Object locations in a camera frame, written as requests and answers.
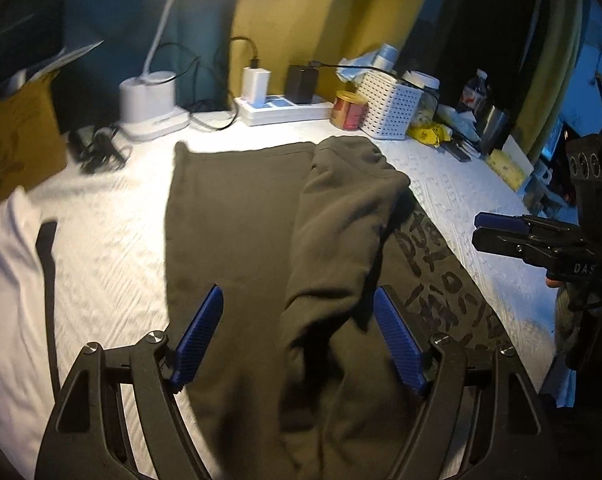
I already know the dark olive garment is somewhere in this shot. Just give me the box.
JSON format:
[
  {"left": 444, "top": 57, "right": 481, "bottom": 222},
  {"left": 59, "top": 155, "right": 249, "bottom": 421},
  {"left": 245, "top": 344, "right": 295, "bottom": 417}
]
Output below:
[{"left": 164, "top": 136, "right": 508, "bottom": 479}]

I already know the yellow tissue box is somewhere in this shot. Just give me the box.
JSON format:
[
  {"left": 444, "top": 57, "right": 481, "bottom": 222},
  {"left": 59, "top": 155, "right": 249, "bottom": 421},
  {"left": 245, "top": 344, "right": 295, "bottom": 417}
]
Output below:
[{"left": 486, "top": 136, "right": 534, "bottom": 192}]

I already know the black smartphone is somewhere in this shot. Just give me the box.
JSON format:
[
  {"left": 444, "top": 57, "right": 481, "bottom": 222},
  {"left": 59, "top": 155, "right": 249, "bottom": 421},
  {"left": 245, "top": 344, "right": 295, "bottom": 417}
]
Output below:
[{"left": 441, "top": 141, "right": 471, "bottom": 162}]

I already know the white mug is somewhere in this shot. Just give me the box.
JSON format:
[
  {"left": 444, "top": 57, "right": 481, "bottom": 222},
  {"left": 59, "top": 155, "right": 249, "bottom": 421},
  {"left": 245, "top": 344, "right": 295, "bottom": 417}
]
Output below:
[{"left": 533, "top": 160, "right": 552, "bottom": 186}]

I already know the white garment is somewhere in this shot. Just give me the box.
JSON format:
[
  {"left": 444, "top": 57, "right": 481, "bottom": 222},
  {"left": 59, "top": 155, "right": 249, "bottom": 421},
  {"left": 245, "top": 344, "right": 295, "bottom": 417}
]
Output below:
[{"left": 0, "top": 188, "right": 54, "bottom": 479}]

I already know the stainless steel kettle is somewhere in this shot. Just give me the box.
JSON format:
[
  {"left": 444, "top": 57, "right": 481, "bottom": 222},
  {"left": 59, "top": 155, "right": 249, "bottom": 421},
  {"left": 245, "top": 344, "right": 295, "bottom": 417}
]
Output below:
[{"left": 476, "top": 105, "right": 510, "bottom": 156}]

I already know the yellow snack bag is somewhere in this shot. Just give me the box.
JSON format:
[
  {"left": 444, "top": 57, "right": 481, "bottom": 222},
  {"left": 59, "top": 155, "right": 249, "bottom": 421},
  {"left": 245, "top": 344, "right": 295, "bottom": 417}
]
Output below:
[{"left": 407, "top": 122, "right": 453, "bottom": 148}]

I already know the clear jar with white lid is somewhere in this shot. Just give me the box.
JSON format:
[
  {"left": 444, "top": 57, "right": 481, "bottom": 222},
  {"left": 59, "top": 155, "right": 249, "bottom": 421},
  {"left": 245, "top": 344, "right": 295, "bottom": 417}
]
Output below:
[{"left": 403, "top": 70, "right": 440, "bottom": 128}]

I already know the plastic water bottle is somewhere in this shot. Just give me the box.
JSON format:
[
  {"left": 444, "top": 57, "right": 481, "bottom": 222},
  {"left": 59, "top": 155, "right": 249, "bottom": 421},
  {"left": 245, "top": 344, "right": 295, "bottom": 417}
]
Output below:
[{"left": 460, "top": 70, "right": 487, "bottom": 115}]

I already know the white perforated plastic basket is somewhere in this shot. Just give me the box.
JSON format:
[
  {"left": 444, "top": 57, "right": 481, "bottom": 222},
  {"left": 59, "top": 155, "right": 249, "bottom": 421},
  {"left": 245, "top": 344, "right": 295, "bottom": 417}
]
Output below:
[{"left": 356, "top": 72, "right": 423, "bottom": 141}]

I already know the white textured mattress cover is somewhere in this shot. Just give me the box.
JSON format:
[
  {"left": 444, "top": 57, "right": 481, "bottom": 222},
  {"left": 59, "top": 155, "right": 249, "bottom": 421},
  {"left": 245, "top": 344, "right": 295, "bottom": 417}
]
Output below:
[{"left": 0, "top": 104, "right": 572, "bottom": 480}]

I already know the red tin can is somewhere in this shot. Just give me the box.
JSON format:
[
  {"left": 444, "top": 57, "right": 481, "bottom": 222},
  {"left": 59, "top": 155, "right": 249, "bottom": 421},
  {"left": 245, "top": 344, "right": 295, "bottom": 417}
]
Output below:
[{"left": 330, "top": 90, "right": 367, "bottom": 131}]

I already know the blue capped bottle in basket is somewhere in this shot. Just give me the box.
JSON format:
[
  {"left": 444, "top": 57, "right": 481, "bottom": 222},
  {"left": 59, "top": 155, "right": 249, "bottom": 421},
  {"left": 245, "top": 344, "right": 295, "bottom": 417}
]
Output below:
[{"left": 371, "top": 44, "right": 399, "bottom": 74}]

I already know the black power adapter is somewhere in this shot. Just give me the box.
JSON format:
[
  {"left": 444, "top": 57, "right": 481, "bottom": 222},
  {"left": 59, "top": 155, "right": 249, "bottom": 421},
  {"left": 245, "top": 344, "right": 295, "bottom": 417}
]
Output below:
[{"left": 284, "top": 65, "right": 318, "bottom": 104}]

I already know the white power strip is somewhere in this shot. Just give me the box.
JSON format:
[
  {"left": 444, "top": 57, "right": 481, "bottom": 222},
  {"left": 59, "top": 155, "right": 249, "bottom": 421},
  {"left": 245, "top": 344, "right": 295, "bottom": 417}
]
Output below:
[{"left": 235, "top": 96, "right": 333, "bottom": 127}]

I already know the white charger plug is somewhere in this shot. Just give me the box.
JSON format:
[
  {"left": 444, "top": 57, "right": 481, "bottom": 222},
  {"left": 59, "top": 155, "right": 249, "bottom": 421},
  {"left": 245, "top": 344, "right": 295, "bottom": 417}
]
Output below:
[{"left": 241, "top": 67, "right": 271, "bottom": 108}]

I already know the cardboard box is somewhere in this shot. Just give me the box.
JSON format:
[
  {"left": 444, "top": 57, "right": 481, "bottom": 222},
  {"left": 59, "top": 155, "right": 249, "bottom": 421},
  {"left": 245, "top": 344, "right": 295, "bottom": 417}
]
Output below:
[{"left": 0, "top": 73, "right": 67, "bottom": 202}]

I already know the white desk lamp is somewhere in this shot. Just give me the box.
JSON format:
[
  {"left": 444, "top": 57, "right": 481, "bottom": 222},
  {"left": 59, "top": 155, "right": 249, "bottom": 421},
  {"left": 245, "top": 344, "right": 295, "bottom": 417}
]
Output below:
[{"left": 116, "top": 0, "right": 283, "bottom": 142}]

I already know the black strap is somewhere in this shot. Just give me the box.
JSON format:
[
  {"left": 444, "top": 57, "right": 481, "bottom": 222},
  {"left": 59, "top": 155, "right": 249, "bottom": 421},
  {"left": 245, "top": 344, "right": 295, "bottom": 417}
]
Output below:
[{"left": 34, "top": 219, "right": 63, "bottom": 403}]

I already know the black charging cable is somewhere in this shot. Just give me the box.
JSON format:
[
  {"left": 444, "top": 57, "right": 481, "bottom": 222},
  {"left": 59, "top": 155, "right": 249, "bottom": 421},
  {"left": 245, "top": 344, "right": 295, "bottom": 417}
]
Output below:
[{"left": 307, "top": 58, "right": 413, "bottom": 82}]

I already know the black cable bundle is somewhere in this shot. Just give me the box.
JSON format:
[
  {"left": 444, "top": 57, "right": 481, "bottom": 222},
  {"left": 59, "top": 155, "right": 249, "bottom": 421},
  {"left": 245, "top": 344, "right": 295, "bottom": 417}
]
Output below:
[{"left": 67, "top": 123, "right": 132, "bottom": 176}]

